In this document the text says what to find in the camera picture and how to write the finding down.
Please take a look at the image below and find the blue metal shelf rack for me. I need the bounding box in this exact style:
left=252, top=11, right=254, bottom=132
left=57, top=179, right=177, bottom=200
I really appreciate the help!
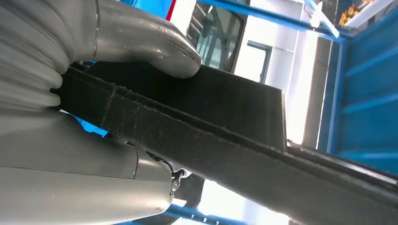
left=74, top=0, right=398, bottom=225

